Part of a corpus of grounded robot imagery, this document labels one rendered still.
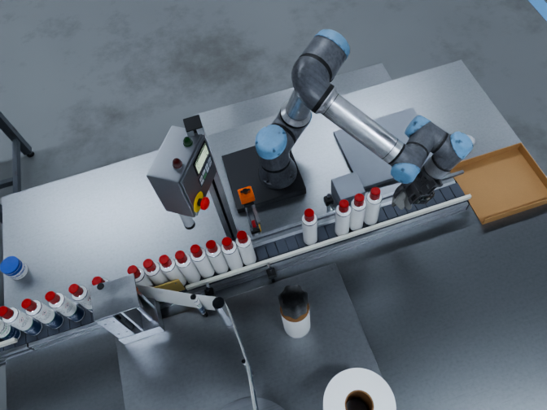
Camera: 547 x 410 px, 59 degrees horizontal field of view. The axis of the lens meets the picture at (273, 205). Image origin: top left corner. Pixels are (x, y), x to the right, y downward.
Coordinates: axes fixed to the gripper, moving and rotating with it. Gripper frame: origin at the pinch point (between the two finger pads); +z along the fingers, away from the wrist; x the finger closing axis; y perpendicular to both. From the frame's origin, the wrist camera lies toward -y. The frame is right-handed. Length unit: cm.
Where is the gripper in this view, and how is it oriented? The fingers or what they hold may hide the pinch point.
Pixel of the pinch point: (394, 202)
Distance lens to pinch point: 177.2
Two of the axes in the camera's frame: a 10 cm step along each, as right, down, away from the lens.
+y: 3.0, 8.2, -5.0
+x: 8.7, -0.1, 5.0
